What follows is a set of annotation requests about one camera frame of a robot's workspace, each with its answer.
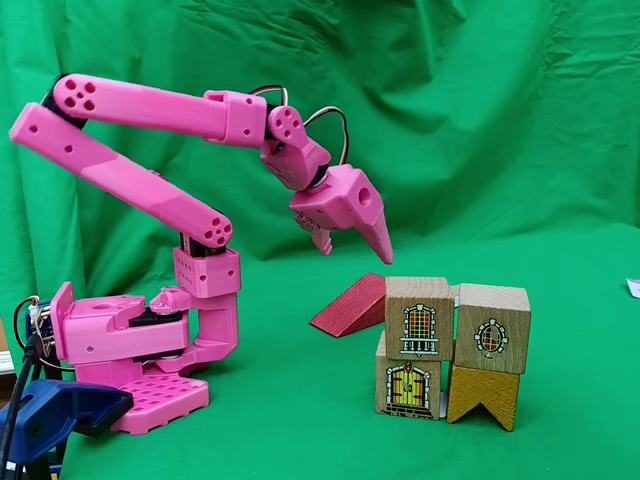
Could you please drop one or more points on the wooden block door print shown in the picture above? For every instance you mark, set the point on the wooden block door print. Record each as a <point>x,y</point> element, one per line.
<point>407,387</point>

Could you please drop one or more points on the yellow notched wooden block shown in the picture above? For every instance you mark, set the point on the yellow notched wooden block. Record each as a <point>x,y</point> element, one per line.
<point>482,390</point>

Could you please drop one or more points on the wooden block balcony window print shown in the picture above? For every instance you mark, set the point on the wooden block balcony window print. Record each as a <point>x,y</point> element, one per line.
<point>420,320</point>

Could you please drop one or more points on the blue clamp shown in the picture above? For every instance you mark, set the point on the blue clamp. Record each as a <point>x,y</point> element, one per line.
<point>55,405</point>

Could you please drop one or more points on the blue controller board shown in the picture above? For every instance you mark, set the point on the blue controller board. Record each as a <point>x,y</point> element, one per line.
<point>42,325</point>

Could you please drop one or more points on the green cloth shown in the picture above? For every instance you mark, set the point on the green cloth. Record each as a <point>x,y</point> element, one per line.
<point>450,125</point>

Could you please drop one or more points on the paper house picture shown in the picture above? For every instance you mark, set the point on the paper house picture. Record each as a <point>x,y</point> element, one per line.
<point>634,289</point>

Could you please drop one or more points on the wooden block round window print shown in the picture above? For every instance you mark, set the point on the wooden block round window print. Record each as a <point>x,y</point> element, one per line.
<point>492,335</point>

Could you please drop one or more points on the cardboard box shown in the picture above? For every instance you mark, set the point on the cardboard box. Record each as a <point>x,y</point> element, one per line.
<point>6,362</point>

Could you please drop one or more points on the red wedge roof block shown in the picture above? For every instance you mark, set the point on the red wedge roof block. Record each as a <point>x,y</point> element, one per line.
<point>350,312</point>

